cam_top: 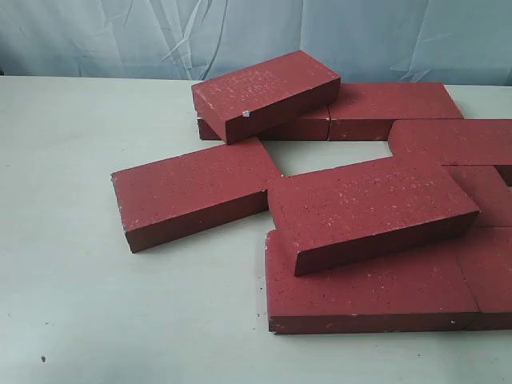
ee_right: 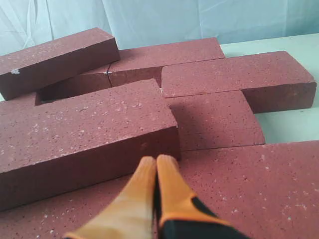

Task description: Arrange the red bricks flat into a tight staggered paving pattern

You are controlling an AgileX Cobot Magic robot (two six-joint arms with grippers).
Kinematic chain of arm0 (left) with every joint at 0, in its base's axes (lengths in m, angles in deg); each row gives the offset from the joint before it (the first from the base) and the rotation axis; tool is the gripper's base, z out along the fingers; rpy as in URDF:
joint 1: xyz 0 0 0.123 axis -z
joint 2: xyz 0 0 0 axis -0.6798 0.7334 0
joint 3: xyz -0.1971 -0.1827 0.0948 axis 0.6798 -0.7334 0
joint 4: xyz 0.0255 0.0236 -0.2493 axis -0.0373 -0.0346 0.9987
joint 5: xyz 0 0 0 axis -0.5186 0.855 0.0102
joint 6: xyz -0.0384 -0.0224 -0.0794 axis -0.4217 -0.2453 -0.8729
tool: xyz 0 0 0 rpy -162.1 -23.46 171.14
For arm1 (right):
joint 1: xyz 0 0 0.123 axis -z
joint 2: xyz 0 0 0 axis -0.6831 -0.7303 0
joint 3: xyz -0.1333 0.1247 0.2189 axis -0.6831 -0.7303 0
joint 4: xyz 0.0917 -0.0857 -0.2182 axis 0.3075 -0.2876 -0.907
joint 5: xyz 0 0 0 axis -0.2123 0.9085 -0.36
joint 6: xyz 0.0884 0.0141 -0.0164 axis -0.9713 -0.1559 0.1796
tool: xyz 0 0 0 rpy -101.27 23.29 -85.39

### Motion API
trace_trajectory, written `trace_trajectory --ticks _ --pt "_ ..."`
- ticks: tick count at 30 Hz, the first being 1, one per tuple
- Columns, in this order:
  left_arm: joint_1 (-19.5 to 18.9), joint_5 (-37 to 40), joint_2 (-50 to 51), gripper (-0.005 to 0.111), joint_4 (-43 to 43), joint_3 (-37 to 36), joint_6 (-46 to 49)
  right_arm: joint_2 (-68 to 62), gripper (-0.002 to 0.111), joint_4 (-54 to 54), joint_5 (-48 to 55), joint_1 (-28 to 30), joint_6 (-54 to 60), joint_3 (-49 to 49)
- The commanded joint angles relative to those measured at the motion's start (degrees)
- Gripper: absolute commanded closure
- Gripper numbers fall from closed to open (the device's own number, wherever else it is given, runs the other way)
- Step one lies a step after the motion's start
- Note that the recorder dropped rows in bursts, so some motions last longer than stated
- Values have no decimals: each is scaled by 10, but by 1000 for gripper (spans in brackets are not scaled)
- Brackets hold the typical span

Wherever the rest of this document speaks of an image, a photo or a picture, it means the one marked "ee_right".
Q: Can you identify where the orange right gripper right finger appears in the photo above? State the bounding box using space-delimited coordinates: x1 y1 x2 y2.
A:
157 154 248 239

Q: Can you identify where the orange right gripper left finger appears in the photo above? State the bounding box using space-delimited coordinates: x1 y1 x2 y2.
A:
64 156 157 239

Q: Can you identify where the red brick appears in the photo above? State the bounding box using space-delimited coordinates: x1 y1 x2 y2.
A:
0 27 120 100
0 141 319 239
0 79 180 210
161 51 317 113

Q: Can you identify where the red brick centre base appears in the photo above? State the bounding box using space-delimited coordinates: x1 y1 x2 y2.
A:
166 91 265 151

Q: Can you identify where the red brick base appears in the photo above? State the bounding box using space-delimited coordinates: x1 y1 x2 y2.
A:
166 91 265 151
37 64 111 102
107 37 225 87

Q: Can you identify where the red brick far left base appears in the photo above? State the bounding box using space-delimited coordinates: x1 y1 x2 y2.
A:
37 64 111 102

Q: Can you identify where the red brick far right base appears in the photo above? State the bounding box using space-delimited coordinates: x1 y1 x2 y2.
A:
107 37 225 87

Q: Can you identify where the white backdrop cloth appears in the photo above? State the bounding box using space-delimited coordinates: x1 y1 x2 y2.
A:
0 0 319 55

